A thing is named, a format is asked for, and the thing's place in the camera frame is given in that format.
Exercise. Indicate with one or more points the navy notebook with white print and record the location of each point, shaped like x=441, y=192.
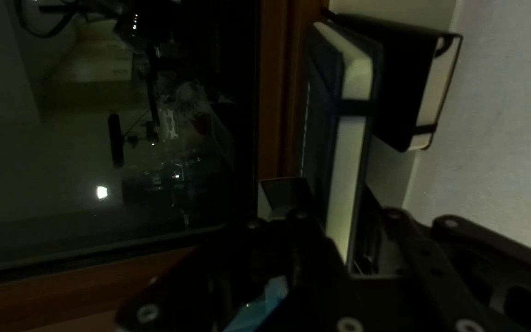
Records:
x=348, y=159

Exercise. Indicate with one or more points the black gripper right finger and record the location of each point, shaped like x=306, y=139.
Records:
x=492, y=283

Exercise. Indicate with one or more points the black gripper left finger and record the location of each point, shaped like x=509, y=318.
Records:
x=295, y=259

